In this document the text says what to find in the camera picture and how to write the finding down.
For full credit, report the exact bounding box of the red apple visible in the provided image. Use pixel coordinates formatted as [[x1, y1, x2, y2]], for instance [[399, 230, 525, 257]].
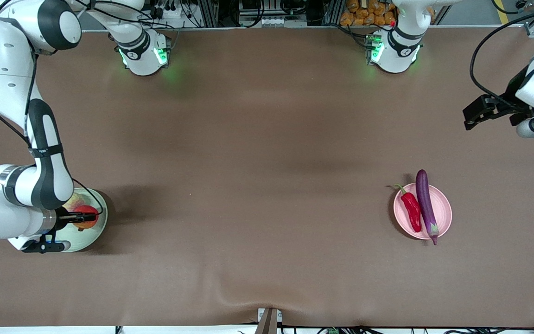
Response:
[[75, 205, 100, 231]]

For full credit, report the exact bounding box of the pale green pink apple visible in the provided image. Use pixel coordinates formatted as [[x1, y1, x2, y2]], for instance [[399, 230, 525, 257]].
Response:
[[63, 193, 87, 214]]

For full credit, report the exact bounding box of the purple eggplant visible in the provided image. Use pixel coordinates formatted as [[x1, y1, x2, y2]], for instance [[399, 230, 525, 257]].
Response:
[[415, 169, 439, 245]]

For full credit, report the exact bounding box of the red chili pepper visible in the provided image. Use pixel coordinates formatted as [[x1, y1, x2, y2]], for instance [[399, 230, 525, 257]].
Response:
[[394, 184, 422, 233]]

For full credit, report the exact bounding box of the pale green plate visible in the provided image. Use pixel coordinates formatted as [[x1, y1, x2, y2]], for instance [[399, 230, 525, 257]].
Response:
[[58, 187, 108, 253]]

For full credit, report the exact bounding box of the pink plate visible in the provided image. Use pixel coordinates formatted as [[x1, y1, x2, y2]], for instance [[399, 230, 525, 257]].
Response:
[[393, 182, 453, 240]]

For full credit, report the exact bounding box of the bag of orange snacks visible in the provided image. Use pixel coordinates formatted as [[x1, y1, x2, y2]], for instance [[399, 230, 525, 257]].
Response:
[[340, 0, 397, 27]]

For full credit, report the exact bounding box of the brown table mat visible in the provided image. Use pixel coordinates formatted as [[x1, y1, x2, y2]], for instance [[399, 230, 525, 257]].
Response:
[[0, 26, 534, 328]]

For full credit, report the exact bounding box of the white power strip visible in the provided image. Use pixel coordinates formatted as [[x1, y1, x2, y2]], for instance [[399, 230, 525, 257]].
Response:
[[149, 0, 186, 21]]

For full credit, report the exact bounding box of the grey control box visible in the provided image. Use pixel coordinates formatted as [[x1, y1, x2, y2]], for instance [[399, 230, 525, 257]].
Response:
[[238, 0, 292, 27]]

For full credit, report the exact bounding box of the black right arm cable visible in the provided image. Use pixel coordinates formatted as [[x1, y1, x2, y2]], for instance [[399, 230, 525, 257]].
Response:
[[0, 0, 105, 218]]

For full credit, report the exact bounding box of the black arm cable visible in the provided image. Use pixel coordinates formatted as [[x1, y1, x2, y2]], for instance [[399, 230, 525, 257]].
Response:
[[470, 5, 534, 100], [0, 0, 105, 218]]

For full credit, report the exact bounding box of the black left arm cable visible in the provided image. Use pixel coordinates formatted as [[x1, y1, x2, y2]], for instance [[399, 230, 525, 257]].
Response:
[[470, 5, 534, 100]]

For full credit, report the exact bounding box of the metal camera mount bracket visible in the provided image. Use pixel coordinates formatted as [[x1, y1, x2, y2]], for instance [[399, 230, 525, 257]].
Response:
[[254, 307, 283, 334]]

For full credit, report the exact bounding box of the aluminium frame post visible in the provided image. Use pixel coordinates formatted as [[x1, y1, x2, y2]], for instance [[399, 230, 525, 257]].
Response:
[[197, 0, 219, 27]]

